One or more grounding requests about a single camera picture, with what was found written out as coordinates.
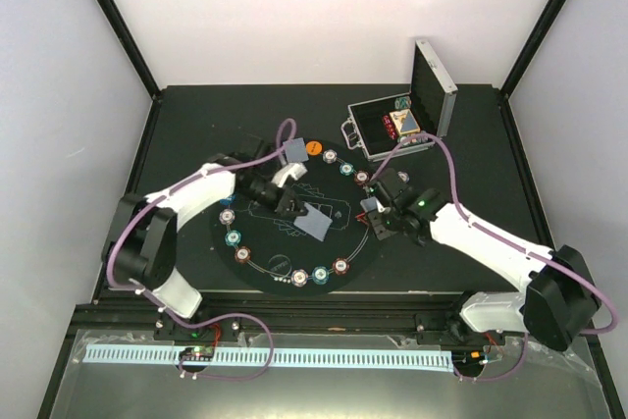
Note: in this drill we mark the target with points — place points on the blue card mat top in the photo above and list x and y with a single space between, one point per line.
295 150

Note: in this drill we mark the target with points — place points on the teal chip mat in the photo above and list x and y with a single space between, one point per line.
346 169
320 275
232 238

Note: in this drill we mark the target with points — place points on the brown chip mat top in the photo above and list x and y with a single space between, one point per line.
361 177

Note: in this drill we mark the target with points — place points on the brown chip mat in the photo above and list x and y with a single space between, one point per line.
361 177
341 266
242 255

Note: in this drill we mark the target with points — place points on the aluminium poker chip case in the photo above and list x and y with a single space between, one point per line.
432 92

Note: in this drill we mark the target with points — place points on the red triangular dealer marker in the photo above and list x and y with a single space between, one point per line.
364 218

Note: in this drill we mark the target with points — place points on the white chip mat top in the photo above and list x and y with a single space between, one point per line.
330 156

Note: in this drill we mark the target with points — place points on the small circuit board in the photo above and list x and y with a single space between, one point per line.
197 353

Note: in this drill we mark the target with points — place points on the white purple chip stack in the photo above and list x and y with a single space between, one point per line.
404 177

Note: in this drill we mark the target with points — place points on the brown chip mat bottom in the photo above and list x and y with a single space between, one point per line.
341 266

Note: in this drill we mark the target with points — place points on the teal chips case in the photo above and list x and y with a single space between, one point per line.
402 102
414 140

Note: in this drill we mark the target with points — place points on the red dice in case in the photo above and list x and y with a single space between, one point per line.
389 127

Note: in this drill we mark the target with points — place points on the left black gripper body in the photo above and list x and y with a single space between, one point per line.
287 192

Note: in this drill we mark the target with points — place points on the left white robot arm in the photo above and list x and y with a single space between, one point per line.
141 247

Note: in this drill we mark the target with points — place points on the blue card mat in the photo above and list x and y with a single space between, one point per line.
313 222
295 150

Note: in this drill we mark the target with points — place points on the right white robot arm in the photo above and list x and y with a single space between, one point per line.
551 300

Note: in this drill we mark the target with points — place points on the blue playing card deck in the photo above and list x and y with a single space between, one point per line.
369 204

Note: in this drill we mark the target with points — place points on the teal chips case front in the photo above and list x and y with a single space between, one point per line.
414 140

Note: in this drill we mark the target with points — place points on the teal chip mat bottom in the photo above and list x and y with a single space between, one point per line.
320 275

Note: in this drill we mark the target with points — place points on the orange big blind button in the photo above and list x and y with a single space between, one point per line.
313 147

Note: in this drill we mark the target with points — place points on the boxed card deck in case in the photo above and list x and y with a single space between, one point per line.
404 122

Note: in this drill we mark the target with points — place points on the teal chips case back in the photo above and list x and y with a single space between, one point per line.
402 102

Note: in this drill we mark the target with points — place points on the white chip mat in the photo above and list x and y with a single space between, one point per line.
299 278
227 216
330 156

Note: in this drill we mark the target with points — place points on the white chip mat bottom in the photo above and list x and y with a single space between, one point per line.
299 278

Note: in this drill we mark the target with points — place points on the teal chip mat top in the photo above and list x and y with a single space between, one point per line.
346 169

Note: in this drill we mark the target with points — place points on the round black poker mat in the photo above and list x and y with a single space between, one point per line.
278 247

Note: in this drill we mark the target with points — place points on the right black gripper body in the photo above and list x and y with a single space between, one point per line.
392 224

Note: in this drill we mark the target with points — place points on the light blue cable duct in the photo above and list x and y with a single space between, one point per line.
257 357

